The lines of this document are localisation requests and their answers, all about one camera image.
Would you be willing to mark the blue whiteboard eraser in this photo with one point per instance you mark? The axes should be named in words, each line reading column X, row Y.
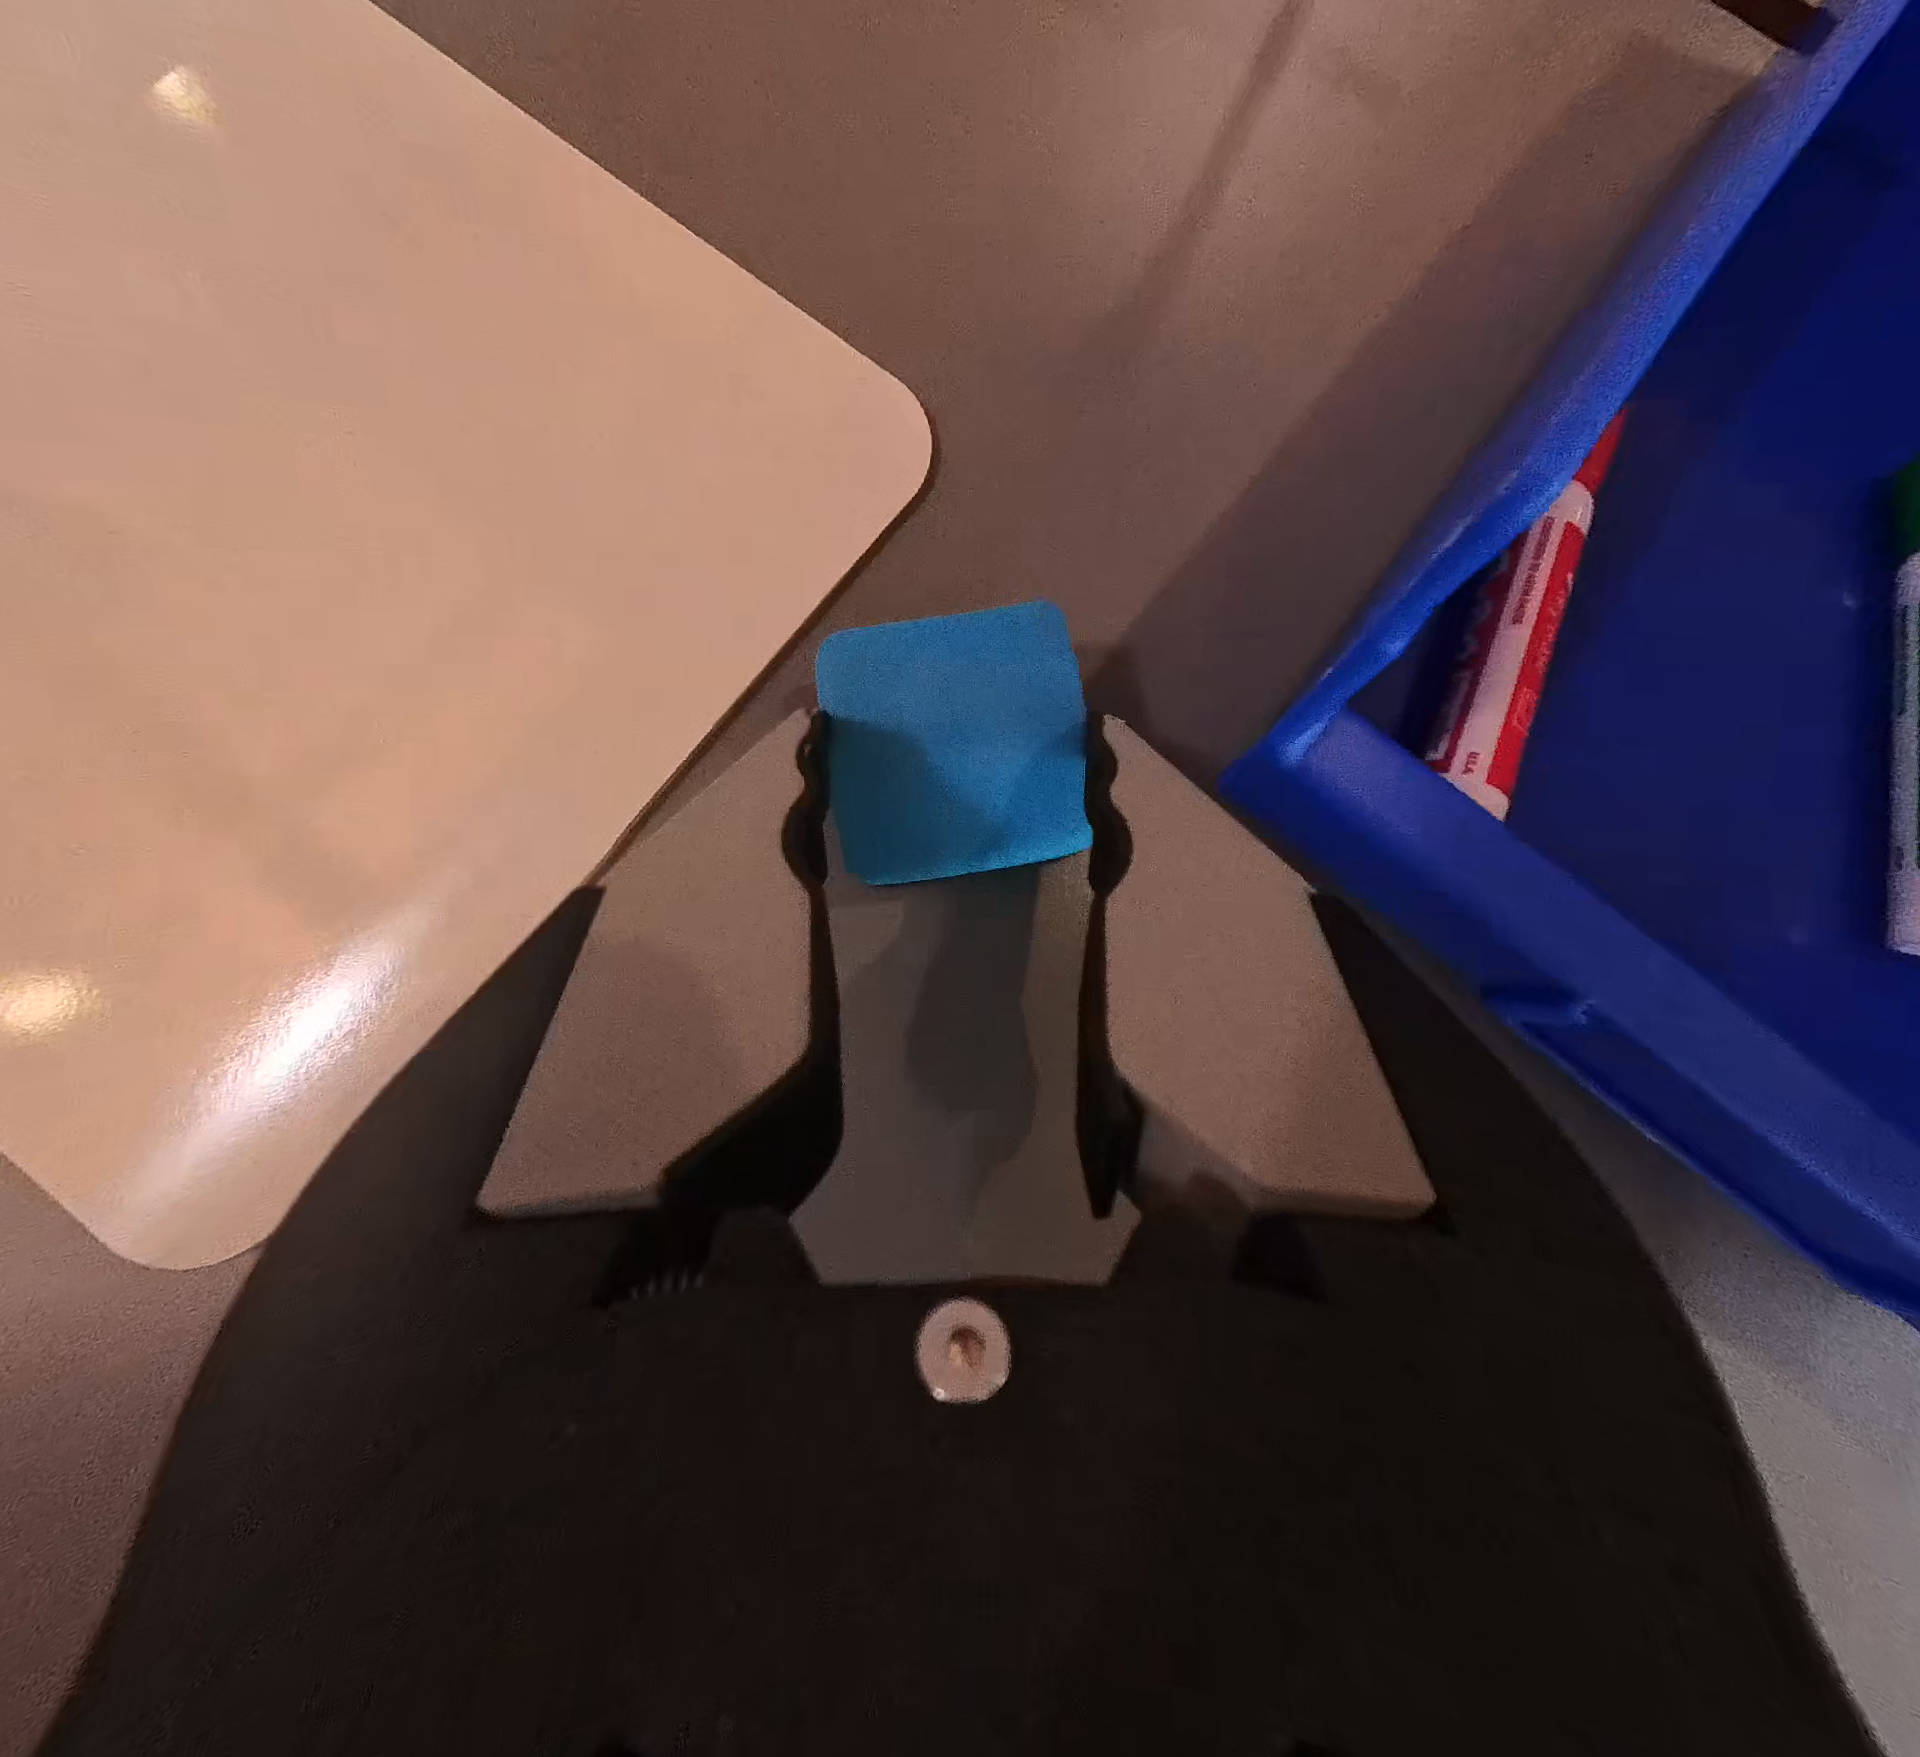
column 952, row 746

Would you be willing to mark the white whiteboard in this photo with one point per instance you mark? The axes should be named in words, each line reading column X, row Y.
column 375, row 588

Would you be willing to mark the red dry erase marker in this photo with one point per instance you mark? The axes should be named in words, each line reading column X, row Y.
column 1514, row 647

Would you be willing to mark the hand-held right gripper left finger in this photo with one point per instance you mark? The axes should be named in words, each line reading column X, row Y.
column 660, row 1024

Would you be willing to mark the blue plastic bin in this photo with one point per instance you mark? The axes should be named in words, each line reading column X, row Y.
column 1651, row 738

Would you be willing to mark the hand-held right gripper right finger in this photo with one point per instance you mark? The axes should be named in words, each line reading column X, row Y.
column 1261, row 1024

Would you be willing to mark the green dry erase marker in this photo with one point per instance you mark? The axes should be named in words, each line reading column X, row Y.
column 1904, row 738

